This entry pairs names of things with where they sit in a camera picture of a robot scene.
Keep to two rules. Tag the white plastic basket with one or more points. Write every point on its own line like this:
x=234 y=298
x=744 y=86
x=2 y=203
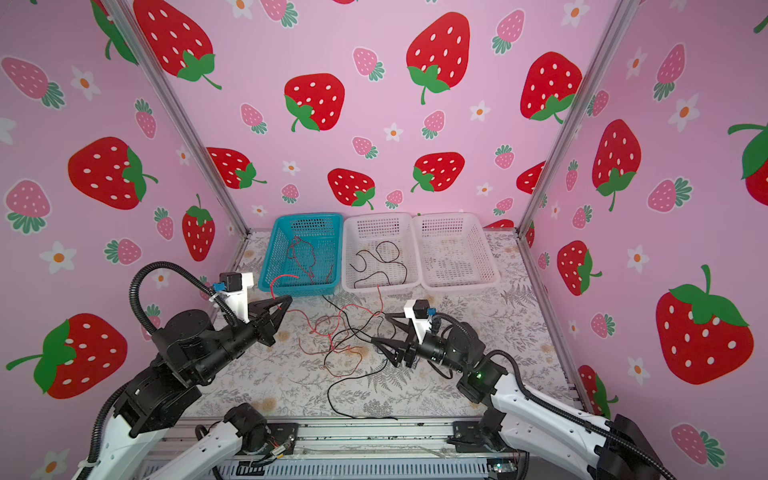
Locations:
x=454 y=254
x=379 y=255

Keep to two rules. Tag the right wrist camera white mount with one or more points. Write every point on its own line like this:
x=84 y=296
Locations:
x=417 y=311

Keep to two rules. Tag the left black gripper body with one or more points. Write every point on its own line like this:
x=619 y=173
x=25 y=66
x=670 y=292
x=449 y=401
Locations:
x=235 y=343

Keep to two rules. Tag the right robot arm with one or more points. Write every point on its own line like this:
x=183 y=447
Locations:
x=518 y=417

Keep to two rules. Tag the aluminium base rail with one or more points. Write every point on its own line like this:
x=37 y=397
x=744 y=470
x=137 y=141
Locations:
x=408 y=448

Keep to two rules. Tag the left corner aluminium post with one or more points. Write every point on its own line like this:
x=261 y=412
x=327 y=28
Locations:
x=129 y=28

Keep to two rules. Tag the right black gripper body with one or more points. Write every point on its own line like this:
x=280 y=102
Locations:
x=435 y=350

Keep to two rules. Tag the right white plastic basket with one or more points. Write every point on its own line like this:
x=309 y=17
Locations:
x=454 y=254

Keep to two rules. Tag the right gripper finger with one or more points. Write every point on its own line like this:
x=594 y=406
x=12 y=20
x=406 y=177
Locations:
x=392 y=349
x=402 y=326

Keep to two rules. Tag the right corner aluminium post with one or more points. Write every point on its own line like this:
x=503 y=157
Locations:
x=619 y=23

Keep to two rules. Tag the floral table cloth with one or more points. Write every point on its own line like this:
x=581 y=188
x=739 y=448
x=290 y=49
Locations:
x=322 y=365

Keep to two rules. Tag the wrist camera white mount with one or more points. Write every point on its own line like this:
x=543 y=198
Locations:
x=417 y=311
x=233 y=289

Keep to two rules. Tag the corner aluminium post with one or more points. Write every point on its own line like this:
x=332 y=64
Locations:
x=129 y=28
x=619 y=23

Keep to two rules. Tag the teal plastic basket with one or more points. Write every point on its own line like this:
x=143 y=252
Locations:
x=303 y=257

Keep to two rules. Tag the middle white plastic basket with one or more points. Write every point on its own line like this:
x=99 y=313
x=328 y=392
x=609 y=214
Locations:
x=379 y=255

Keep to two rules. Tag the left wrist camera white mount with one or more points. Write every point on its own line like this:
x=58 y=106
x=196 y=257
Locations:
x=233 y=289

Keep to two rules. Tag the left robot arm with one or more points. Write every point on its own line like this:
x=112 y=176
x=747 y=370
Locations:
x=191 y=352

